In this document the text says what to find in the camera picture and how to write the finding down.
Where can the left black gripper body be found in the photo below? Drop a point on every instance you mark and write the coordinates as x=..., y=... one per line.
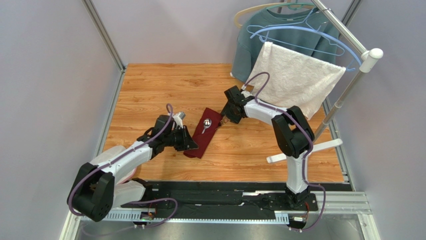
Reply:
x=175, y=139

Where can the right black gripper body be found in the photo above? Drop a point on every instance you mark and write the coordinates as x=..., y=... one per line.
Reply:
x=231, y=108

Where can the dark red cloth napkin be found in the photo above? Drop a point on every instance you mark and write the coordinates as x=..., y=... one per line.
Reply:
x=203, y=139

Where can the silver metal spoon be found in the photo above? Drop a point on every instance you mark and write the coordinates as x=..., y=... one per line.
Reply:
x=206, y=124

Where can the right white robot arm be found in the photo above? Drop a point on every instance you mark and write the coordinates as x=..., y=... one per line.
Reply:
x=293, y=134

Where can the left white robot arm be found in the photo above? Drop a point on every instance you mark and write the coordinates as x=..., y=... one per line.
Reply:
x=102, y=186

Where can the white towel on hanger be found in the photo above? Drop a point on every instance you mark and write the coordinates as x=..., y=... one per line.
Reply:
x=286, y=78

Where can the white mesh bag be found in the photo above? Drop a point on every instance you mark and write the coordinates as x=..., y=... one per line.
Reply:
x=110, y=154

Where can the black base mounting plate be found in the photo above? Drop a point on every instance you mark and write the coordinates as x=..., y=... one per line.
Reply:
x=218, y=201

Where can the beige wooden hanger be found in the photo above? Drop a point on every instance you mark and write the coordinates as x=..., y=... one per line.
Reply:
x=257, y=8

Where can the teal sweatshirt on hanger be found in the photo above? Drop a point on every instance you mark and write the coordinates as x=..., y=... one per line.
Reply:
x=308, y=43

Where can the light blue clothes hanger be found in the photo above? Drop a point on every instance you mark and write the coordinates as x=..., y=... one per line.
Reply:
x=343, y=49

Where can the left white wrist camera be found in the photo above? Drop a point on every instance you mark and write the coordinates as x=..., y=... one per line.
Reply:
x=178, y=119

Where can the aluminium frame rail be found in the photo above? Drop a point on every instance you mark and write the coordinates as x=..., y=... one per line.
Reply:
x=97, y=20

